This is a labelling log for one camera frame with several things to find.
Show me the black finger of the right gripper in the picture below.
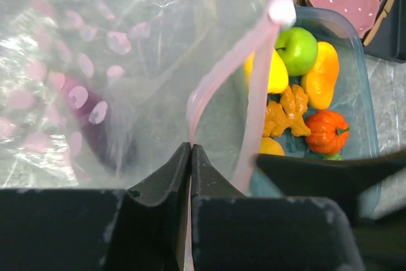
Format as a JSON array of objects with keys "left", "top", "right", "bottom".
[{"left": 256, "top": 149, "right": 405, "bottom": 220}]

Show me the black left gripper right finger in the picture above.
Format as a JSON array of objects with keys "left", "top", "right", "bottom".
[{"left": 190, "top": 145, "right": 365, "bottom": 270}]

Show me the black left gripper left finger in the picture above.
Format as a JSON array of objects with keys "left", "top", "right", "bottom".
[{"left": 1, "top": 143, "right": 191, "bottom": 270}]

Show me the orange pumpkin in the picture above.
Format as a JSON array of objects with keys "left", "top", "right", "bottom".
[{"left": 305, "top": 110, "right": 350, "bottom": 155}]

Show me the orange fruit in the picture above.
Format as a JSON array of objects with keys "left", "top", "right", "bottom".
[{"left": 259, "top": 137, "right": 285, "bottom": 156}]

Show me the brown ginger root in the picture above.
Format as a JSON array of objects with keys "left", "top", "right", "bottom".
[{"left": 263, "top": 84, "right": 311, "bottom": 137}]

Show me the orange mango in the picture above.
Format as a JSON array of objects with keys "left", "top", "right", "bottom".
[{"left": 301, "top": 41, "right": 340, "bottom": 110}]

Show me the purple eggplant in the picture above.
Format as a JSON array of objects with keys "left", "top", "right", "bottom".
[{"left": 60, "top": 74, "right": 139, "bottom": 172}]

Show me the yellow bell pepper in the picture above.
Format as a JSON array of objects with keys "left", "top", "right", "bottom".
[{"left": 244, "top": 50, "right": 289, "bottom": 94}]

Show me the green apple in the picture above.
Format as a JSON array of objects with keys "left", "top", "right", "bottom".
[{"left": 275, "top": 27, "right": 318, "bottom": 77}]

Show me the clear pink-dotted zip bag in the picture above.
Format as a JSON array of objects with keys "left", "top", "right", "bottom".
[{"left": 1, "top": 0, "right": 296, "bottom": 270}]

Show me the teal transparent food tray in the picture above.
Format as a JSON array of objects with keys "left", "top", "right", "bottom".
[{"left": 246, "top": 4, "right": 380, "bottom": 221}]

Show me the green bitter gourd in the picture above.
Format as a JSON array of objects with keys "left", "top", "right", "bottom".
[{"left": 324, "top": 154, "right": 343, "bottom": 161}]

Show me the black rectangular tray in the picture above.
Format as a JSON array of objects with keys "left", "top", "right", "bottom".
[{"left": 297, "top": 0, "right": 405, "bottom": 63}]

